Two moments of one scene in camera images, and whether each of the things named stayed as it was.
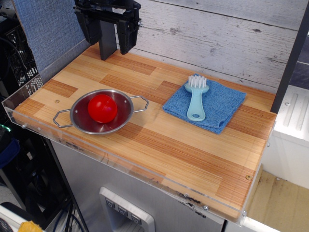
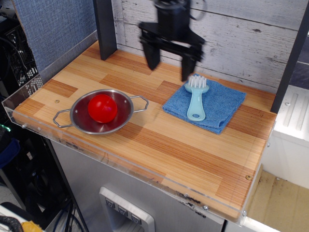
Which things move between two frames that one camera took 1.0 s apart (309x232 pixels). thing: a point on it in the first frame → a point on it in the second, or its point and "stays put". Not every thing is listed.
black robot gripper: [125, 12] → [172, 32]
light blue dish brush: [196, 86] stays put
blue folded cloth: [220, 102] stays put
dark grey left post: [107, 39] stays put
